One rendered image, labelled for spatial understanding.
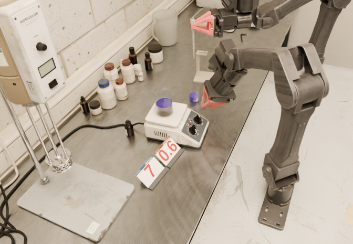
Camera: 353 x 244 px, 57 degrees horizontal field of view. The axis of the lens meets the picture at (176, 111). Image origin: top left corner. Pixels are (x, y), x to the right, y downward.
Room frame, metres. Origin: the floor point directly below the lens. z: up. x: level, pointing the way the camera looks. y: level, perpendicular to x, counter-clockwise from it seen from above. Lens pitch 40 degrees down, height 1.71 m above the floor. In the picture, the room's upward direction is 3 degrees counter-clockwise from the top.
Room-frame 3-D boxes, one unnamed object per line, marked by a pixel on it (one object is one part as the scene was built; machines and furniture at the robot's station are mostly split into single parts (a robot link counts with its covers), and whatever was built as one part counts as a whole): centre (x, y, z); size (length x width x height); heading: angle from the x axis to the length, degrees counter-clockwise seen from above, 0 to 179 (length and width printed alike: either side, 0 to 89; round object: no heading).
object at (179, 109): (0.87, 0.03, 0.98); 0.12 x 0.12 x 0.01; 69
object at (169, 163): (0.74, 0.03, 0.92); 0.09 x 0.06 x 0.04; 146
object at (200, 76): (1.19, -0.13, 0.96); 0.08 x 0.08 x 0.13; 73
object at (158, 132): (0.86, 0.01, 0.94); 0.22 x 0.13 x 0.08; 69
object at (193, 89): (1.04, -0.07, 0.93); 0.04 x 0.04 x 0.06
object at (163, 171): (0.66, 0.09, 0.92); 0.09 x 0.06 x 0.04; 146
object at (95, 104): (1.00, 0.31, 0.92); 0.04 x 0.04 x 0.04
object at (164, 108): (0.87, 0.04, 1.03); 0.07 x 0.06 x 0.08; 158
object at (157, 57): (1.37, 0.08, 0.94); 0.07 x 0.07 x 0.07
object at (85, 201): (0.60, 0.32, 0.91); 0.30 x 0.20 x 0.01; 62
